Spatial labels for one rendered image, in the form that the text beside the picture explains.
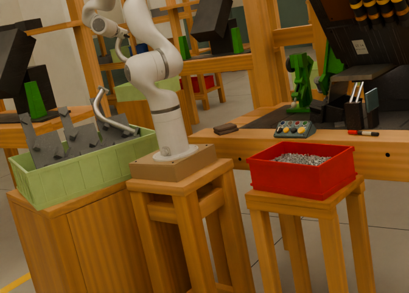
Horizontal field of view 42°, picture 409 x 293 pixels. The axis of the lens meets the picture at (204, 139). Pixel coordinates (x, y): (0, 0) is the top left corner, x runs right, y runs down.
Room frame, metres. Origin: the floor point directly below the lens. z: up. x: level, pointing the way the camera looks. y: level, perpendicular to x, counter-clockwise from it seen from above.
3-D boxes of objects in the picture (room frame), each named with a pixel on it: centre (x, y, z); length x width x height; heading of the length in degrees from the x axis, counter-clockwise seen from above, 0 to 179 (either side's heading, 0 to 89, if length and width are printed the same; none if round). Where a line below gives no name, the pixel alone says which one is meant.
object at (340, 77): (2.03, -0.70, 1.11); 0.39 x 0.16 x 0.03; 137
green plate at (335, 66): (2.16, -0.61, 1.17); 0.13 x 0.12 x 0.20; 47
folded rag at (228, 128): (2.35, -0.11, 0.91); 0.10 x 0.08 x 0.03; 105
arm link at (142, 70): (2.06, 0.16, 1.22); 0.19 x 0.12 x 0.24; 115
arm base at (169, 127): (2.07, 0.13, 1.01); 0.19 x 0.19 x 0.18
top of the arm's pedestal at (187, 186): (2.07, 0.13, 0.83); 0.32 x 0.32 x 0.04; 48
